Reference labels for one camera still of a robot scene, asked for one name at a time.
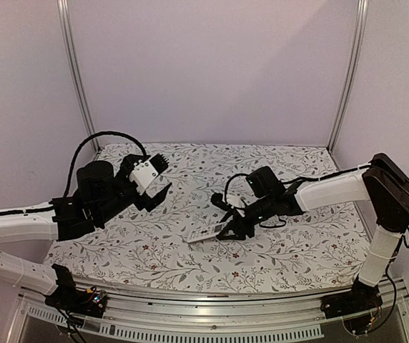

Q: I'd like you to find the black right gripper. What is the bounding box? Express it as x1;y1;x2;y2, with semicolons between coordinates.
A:
216;195;275;240

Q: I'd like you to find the white remote control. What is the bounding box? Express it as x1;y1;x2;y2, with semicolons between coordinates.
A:
185;222;227;244

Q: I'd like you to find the right aluminium frame post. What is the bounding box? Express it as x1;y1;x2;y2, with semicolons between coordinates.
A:
327;0;369;154

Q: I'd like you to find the aluminium frame post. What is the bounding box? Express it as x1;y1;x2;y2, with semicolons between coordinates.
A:
56;0;96;135
327;0;369;154

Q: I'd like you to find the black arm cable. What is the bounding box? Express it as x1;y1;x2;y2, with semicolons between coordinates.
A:
224;173;252;204
63;131;149;197

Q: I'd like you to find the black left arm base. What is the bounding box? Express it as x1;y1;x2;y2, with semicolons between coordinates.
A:
45;264;107;319

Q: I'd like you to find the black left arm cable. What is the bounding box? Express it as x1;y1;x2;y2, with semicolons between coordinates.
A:
63;131;149;197

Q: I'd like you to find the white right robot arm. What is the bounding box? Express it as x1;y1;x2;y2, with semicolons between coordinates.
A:
211;153;409;312

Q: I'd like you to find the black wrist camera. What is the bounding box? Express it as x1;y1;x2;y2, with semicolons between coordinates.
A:
77;161;114;204
245;166;286;198

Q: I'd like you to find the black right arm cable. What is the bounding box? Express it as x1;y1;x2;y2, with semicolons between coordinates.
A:
224;173;252;204

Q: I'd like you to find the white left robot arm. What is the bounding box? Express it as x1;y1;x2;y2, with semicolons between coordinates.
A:
0;154;169;310

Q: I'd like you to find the left aluminium frame post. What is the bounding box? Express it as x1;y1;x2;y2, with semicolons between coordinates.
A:
56;0;96;135

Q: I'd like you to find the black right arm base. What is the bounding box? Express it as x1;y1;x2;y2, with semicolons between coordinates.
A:
320;279;383;336

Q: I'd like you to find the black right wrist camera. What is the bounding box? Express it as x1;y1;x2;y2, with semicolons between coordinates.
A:
245;166;286;198

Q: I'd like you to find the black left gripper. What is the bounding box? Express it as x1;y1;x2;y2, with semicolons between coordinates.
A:
95;154;169;225

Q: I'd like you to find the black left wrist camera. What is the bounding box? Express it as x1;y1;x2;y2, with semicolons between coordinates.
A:
77;161;114;204

